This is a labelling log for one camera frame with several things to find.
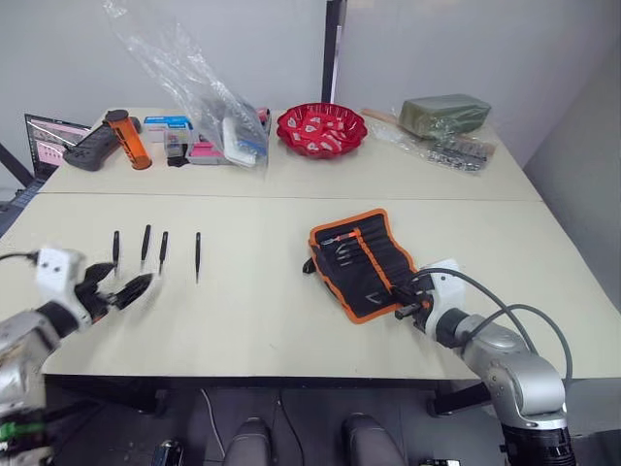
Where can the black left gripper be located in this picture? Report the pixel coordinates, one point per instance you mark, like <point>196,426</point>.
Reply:
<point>94,296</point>

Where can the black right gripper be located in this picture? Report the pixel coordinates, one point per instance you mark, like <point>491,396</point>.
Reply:
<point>423,301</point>

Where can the black orange-trimmed tool roll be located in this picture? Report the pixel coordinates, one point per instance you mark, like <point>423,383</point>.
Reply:
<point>369,252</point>

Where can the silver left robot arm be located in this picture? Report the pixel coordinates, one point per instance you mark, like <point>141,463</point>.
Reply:
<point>22,335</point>

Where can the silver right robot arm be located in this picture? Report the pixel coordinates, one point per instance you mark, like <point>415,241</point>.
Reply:
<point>514,369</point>

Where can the silver tweezers in roll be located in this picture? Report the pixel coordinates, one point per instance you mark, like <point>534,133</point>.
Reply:
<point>377,298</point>

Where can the black tweezers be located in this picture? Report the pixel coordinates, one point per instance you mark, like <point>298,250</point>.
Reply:
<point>145,242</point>
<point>163,250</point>
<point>198,252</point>
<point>116,250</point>

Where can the small black object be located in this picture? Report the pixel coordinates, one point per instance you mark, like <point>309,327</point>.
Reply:
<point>177,161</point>

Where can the black handheld controller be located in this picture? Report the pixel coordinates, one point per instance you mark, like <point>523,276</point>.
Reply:
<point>92,145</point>

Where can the orange tube with black cap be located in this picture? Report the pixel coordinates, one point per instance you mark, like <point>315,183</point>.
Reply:
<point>128,141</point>

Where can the dark rounded shape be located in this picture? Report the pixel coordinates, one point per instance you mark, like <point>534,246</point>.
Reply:
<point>248,444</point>
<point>371,442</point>

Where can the small clear plastic box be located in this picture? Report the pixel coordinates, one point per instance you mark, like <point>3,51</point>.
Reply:
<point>177,143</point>

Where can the pink and white box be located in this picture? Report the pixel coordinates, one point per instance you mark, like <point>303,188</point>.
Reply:
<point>206,154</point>

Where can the black tripod leg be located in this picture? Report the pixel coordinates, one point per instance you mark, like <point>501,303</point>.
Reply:
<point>14,165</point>

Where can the open laptop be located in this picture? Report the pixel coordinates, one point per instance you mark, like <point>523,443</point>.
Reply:
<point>48,141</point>

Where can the clear bag of metal parts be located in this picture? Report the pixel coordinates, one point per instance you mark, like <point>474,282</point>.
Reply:
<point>451,150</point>

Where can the blue and white box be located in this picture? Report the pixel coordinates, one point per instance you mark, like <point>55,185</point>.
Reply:
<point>165,126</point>

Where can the shiny metal object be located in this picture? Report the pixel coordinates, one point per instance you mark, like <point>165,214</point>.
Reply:
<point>167,454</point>

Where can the pale wooden strip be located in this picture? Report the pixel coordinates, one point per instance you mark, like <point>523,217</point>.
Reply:
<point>381,116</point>

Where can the green block in plastic wrap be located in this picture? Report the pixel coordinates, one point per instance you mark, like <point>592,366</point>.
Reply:
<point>441,114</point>

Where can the red plastic bowl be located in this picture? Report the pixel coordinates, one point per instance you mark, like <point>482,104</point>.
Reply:
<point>320,128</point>

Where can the large clear plastic bag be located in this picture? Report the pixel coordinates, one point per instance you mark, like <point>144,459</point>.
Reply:
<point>194,87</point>

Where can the red and pink small item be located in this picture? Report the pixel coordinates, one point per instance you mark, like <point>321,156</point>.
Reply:
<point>264,118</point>

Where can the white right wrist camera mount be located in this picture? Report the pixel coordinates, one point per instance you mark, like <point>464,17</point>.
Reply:
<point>448,289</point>

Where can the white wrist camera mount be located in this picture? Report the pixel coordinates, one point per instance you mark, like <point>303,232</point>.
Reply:
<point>55,272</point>
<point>448,289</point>

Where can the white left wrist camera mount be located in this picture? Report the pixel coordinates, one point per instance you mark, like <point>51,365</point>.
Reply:
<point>55,272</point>

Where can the black table frame leg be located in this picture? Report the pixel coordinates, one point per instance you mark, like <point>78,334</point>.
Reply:
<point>458,398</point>

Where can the black vertical post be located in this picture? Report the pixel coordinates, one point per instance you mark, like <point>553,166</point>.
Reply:
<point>334,48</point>

